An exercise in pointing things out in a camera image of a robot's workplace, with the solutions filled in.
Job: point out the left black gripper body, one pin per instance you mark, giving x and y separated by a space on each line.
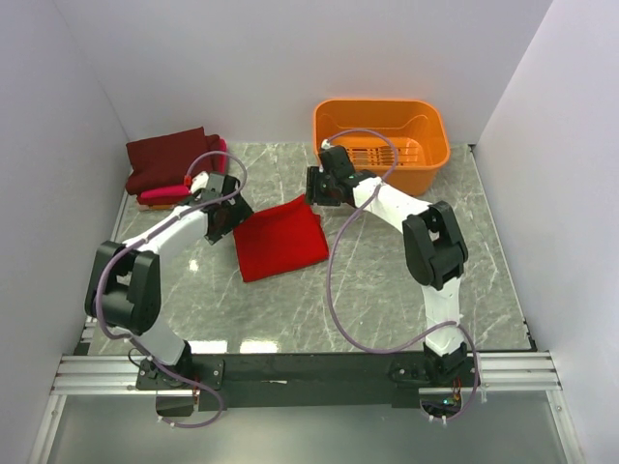
237 213

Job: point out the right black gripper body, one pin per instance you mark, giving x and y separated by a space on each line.
320 188

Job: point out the red t shirt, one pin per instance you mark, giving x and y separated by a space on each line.
280 240

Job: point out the orange plastic basket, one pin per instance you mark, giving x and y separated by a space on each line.
376 133

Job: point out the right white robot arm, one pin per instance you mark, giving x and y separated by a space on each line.
434 249

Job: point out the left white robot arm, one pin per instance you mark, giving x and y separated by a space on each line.
125 291

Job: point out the folded pink t shirt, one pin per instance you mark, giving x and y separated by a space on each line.
159 194

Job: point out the folded maroon t shirt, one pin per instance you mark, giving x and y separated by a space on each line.
141 151

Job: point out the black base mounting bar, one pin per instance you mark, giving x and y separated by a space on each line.
299 380

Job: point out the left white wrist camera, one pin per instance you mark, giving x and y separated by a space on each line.
200 181

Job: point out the aluminium rail frame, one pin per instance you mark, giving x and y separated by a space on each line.
94 414

